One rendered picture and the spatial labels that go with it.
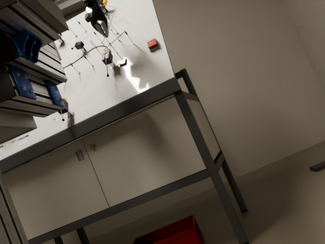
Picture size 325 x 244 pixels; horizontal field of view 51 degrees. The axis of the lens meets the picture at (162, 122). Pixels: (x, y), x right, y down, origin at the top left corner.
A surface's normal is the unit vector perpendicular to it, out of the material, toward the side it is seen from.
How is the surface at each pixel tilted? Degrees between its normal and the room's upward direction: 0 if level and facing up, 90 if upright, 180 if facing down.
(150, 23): 53
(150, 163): 90
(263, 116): 90
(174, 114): 90
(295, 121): 90
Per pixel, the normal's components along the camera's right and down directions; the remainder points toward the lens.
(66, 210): -0.24, 0.03
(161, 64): -0.43, -0.53
